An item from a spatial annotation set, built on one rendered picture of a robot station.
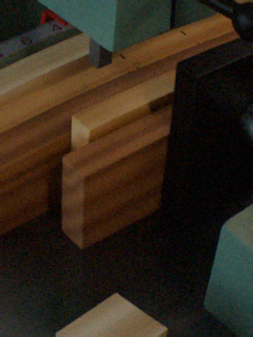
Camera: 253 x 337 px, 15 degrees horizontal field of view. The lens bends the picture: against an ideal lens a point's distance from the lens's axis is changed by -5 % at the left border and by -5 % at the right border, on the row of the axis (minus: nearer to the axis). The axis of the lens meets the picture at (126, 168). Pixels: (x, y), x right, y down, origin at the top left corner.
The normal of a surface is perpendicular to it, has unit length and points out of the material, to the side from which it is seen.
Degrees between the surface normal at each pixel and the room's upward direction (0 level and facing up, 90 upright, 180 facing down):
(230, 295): 90
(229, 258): 90
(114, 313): 0
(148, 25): 90
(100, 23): 90
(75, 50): 0
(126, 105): 0
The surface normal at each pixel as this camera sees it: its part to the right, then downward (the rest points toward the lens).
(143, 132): 0.06, -0.73
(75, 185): -0.77, 0.40
